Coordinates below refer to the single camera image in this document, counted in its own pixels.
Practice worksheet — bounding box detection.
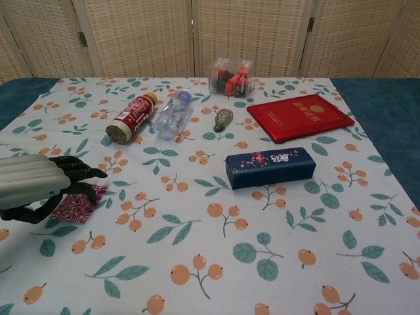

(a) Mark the fruit and leaf print tablecloth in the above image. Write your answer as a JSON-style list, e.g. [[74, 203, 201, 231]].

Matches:
[[0, 76, 420, 315]]

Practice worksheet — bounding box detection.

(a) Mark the red labelled drink bottle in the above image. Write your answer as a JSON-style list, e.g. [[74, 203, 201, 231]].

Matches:
[[105, 92, 158, 145]]

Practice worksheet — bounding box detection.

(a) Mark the navy blue rectangular box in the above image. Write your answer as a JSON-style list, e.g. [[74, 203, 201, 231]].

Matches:
[[224, 147, 317, 190]]

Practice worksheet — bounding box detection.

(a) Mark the red certificate book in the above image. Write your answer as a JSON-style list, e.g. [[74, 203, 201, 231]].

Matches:
[[245, 93, 356, 144]]

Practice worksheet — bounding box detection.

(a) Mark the woven folding screen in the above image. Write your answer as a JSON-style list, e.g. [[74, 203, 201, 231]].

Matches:
[[0, 0, 420, 86]]

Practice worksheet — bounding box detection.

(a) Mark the pink patterned packet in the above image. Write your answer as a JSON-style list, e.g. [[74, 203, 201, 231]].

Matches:
[[51, 183, 109, 226]]

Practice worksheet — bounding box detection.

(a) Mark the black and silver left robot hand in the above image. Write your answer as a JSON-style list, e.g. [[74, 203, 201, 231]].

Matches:
[[0, 154, 109, 226]]

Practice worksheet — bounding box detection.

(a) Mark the clear plastic water bottle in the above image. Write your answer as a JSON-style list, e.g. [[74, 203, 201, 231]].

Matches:
[[154, 89, 195, 142]]

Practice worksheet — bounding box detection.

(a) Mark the clear box of red black pieces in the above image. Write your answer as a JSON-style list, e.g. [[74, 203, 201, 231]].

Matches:
[[209, 57, 254, 98]]

